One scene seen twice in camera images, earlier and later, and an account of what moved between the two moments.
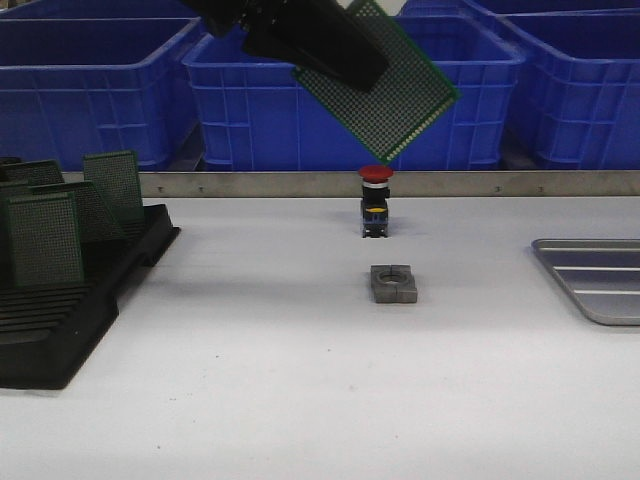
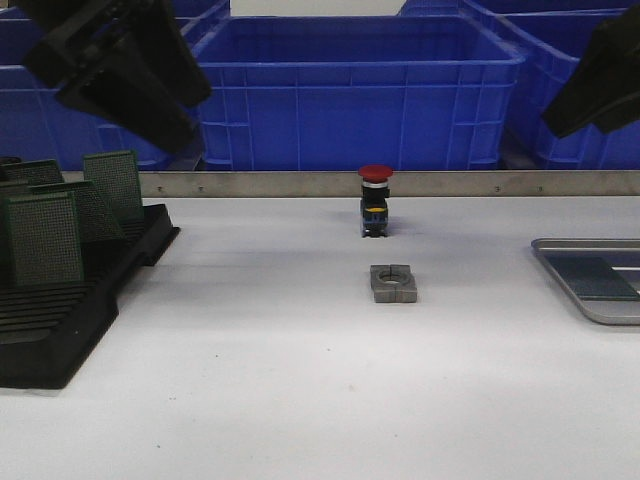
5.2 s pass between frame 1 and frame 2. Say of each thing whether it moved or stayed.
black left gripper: moved
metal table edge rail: stayed
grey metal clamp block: stayed
